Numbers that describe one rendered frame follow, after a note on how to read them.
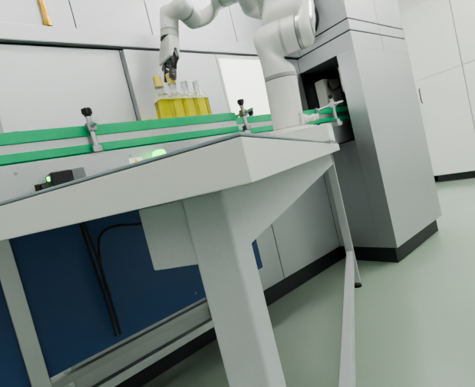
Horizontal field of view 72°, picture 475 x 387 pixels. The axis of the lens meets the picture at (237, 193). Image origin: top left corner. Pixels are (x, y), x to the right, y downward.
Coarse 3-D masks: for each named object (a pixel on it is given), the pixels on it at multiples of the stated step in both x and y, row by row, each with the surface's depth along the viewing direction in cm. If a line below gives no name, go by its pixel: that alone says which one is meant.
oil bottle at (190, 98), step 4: (188, 92) 132; (184, 96) 131; (188, 96) 131; (192, 96) 132; (188, 100) 131; (192, 100) 132; (196, 100) 133; (188, 104) 131; (192, 104) 132; (196, 104) 133; (188, 108) 131; (192, 108) 131; (196, 108) 133; (188, 112) 131; (192, 112) 131; (196, 112) 133
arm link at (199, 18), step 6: (210, 0) 121; (216, 0) 120; (210, 6) 129; (216, 6) 122; (222, 6) 122; (198, 12) 131; (204, 12) 132; (210, 12) 129; (216, 12) 125; (192, 18) 129; (198, 18) 131; (204, 18) 132; (210, 18) 130; (186, 24) 132; (192, 24) 132; (198, 24) 133; (204, 24) 133
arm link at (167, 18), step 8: (176, 0) 124; (184, 0) 123; (160, 8) 130; (168, 8) 127; (176, 8) 124; (184, 8) 124; (192, 8) 127; (160, 16) 130; (168, 16) 128; (176, 16) 127; (184, 16) 127; (160, 24) 130; (168, 24) 128; (176, 24) 130
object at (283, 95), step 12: (276, 84) 92; (288, 84) 92; (276, 96) 93; (288, 96) 92; (276, 108) 94; (288, 108) 93; (300, 108) 95; (276, 120) 95; (288, 120) 93; (300, 120) 94; (312, 120) 94; (276, 132) 94
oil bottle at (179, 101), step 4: (176, 92) 129; (172, 96) 127; (176, 96) 128; (180, 96) 129; (172, 100) 127; (176, 100) 127; (180, 100) 128; (184, 100) 129; (176, 104) 127; (180, 104) 128; (184, 104) 129; (176, 108) 127; (180, 108) 128; (184, 108) 129; (176, 112) 127; (180, 112) 128; (184, 112) 129; (176, 116) 127; (180, 116) 128; (184, 116) 129
